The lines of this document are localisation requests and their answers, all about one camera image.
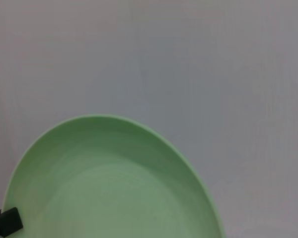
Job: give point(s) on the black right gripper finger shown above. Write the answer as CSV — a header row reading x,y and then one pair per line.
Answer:
x,y
8,220

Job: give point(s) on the green plate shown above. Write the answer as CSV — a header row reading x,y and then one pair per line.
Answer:
x,y
124,188

